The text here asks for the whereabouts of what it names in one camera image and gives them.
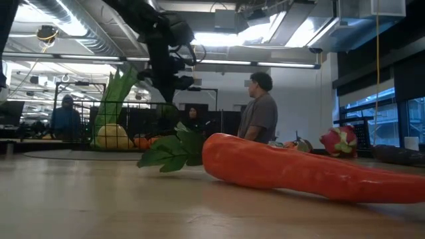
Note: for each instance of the grey round mat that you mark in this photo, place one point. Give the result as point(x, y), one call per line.
point(66, 155)

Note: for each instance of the person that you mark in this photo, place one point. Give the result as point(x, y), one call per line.
point(66, 119)
point(260, 116)
point(193, 114)

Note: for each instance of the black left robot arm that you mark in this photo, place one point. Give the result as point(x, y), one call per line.
point(133, 10)

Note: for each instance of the round ceiling device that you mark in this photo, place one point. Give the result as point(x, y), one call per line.
point(47, 33)

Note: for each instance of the white cup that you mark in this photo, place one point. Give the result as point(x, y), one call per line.
point(411, 144)

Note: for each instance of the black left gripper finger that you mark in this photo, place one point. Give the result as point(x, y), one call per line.
point(165, 96)

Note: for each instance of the dark monitor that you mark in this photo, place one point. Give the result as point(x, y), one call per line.
point(11, 113)

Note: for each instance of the orange carrot with green leaves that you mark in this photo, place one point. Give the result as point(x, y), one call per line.
point(282, 166)

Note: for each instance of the yellow lumpy fruit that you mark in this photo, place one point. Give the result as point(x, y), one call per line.
point(113, 137)

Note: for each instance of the long ceiling light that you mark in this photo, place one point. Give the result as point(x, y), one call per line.
point(232, 62)

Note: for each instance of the green leafy vegetable stalk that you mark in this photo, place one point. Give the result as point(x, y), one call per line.
point(116, 96)

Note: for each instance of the orange tangerine bunch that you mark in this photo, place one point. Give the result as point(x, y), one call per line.
point(142, 143)
point(300, 146)

